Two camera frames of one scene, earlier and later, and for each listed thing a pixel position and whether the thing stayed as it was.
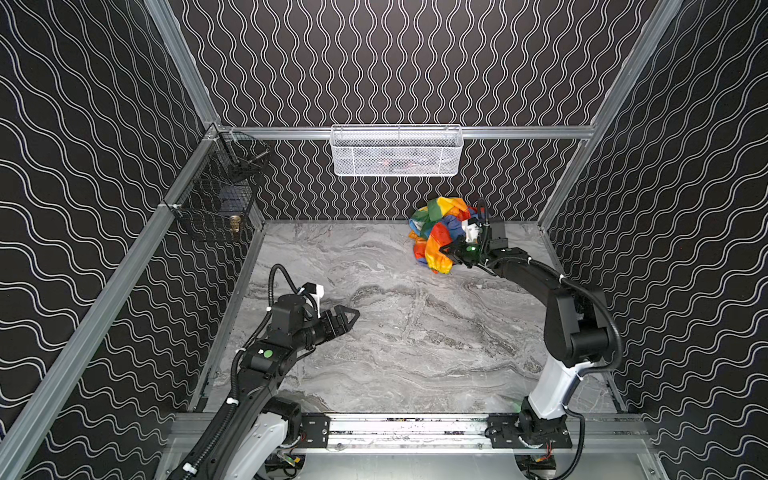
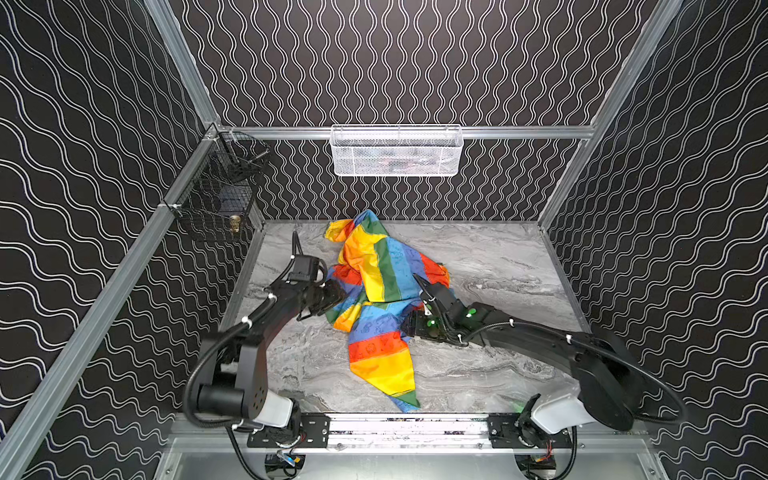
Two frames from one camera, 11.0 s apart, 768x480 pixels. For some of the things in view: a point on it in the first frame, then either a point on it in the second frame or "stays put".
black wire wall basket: [218, 206] stays put
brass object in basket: [235, 222] stays put
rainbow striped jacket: [437, 226] → [378, 274]
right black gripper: [475, 249] → [435, 300]
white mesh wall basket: [396, 150] stays put
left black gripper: [325, 323] → [327, 294]
